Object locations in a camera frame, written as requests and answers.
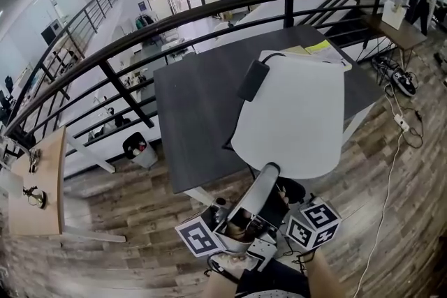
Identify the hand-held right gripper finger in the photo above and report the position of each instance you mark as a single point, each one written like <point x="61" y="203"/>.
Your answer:
<point x="292" y="190"/>

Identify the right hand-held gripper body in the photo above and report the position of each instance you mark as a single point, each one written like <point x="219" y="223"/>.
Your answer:
<point x="314" y="223"/>

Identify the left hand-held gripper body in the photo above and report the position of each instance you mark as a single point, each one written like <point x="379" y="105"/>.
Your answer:
<point x="199" y="236"/>

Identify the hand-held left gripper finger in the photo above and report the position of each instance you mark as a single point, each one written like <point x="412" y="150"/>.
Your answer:
<point x="219" y="207"/>

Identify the white shade silver lamp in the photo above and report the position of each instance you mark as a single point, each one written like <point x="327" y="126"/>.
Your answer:
<point x="290" y="115"/>

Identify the person's right forearm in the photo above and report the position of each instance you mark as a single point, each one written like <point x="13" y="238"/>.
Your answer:
<point x="324" y="275"/>

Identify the person's left forearm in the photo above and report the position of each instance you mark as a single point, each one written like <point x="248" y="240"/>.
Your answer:
<point x="223" y="281"/>

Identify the person's black trousers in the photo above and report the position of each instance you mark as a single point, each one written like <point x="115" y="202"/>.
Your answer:
<point x="276" y="281"/>

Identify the grey trash bin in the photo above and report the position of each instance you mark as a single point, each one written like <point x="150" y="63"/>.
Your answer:
<point x="139" y="150"/>

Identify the dark wooden table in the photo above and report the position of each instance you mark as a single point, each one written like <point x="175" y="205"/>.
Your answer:
<point x="199" y="104"/>

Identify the black power adapter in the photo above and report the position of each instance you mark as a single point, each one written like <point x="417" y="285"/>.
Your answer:
<point x="253" y="80"/>

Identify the white power strip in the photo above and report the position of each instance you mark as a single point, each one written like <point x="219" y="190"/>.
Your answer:
<point x="401" y="122"/>

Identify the yellow and white papers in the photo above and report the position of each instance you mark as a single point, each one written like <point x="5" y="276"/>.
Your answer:
<point x="321" y="49"/>

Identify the black and white floor device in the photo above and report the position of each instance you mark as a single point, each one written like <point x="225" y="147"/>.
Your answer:
<point x="405" y="82"/>

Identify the light wooden desk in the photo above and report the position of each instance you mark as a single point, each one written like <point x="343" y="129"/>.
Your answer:
<point x="42" y="213"/>

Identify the brown side table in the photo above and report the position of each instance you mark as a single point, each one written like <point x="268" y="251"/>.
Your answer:
<point x="401" y="35"/>

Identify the black metal railing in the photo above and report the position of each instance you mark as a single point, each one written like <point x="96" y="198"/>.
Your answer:
<point x="115" y="45"/>

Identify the white box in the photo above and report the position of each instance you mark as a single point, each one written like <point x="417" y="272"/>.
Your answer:
<point x="393" y="15"/>

